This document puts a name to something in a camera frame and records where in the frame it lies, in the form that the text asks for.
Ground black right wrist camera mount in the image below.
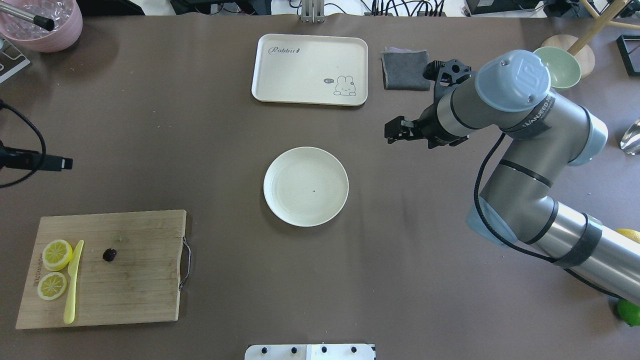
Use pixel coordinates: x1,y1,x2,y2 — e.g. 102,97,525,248
422,59,477,104

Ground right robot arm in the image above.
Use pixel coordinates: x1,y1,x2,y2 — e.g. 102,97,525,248
384,49,640,305

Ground round wooden stand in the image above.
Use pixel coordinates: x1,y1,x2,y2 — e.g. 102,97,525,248
540,0,639,79

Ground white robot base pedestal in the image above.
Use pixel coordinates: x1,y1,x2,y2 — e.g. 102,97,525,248
244,342,377,360

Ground upper lemon slice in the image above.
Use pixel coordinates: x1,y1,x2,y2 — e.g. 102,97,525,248
41,239,73,272

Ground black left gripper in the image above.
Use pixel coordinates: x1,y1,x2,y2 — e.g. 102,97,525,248
0,141,73,172

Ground yellow plastic knife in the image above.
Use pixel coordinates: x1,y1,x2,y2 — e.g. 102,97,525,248
62,239,85,325

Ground cream round plate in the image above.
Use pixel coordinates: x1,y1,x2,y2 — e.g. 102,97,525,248
262,146,350,227

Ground lower lemon slice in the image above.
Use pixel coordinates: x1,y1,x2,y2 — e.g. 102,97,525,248
37,271,67,301

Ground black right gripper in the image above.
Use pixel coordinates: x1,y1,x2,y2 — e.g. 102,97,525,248
384,104,469,150

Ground green lime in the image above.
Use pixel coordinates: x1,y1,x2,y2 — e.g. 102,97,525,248
615,299,640,327

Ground metal tongs in ice bowl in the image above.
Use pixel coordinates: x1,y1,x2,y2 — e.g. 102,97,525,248
0,1,55,32

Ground cream rabbit tray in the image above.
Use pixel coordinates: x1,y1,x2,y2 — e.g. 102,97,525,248
251,33,369,107

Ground black frame object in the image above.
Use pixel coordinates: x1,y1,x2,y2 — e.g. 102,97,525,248
615,34,640,77

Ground shiny metal scoop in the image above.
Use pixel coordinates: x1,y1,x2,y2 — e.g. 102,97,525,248
619,118,640,156

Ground mint green bowl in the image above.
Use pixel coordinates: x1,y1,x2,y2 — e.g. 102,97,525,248
534,47,582,91

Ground yellow lemon outer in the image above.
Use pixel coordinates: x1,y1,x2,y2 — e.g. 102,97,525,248
615,228,640,244

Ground white cup rack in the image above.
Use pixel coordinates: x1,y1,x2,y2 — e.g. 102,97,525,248
0,34,31,84

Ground pink ice bowl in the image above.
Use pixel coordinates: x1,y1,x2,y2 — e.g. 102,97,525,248
1,0,83,53

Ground grey folded cloth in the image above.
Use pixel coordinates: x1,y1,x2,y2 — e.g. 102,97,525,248
381,47,431,91

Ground dark red cherry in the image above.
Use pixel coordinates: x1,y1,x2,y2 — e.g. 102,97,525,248
102,248,118,263

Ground lemon slice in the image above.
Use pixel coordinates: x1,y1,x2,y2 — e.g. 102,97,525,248
41,239,73,272
37,271,67,301

